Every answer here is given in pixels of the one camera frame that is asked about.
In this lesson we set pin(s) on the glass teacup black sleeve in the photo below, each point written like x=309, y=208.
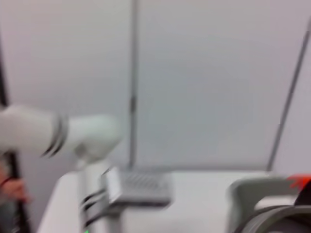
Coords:
x=279, y=218

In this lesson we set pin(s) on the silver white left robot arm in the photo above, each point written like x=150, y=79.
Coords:
x=29, y=128

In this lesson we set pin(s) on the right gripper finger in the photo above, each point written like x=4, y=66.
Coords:
x=305, y=197

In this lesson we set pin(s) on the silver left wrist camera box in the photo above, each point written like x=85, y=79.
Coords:
x=141, y=187

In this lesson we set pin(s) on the grey-green perforated storage bin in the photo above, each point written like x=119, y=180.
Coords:
x=243, y=194

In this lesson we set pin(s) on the bystander bare hand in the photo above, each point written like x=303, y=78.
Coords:
x=14, y=190

